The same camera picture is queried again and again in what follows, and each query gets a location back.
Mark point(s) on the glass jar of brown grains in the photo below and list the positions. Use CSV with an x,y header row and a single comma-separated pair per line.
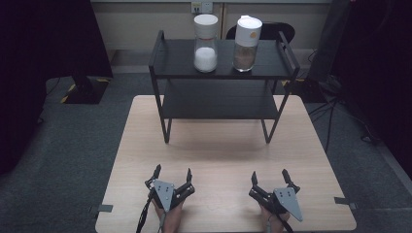
x,y
247,45

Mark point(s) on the black stand base striped tape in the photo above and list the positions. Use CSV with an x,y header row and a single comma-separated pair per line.
x,y
85,92

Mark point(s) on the black chair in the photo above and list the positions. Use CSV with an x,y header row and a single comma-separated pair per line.
x,y
275,31

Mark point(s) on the person's right hand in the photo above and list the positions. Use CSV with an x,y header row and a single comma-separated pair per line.
x,y
272,221

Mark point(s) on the dark grey upright panel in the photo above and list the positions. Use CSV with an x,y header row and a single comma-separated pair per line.
x,y
330,42

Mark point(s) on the grey tape strip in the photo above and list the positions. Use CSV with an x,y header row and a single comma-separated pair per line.
x,y
103,208
345,202

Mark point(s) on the person's left hand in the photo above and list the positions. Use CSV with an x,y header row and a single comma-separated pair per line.
x,y
173,220

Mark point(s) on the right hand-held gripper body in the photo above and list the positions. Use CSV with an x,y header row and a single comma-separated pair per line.
x,y
286,199

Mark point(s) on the black two-tier shelf rack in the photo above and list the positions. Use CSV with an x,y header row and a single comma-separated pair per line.
x,y
181,61

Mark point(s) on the black curtain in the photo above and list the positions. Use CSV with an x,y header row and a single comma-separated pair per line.
x,y
39,64
382,81

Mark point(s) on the glass jar of white grains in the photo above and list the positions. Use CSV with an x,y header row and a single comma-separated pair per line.
x,y
205,48

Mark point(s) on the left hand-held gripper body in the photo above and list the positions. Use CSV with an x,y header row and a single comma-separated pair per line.
x,y
165,192

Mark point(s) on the white wall socket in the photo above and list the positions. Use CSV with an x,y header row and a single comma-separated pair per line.
x,y
207,6

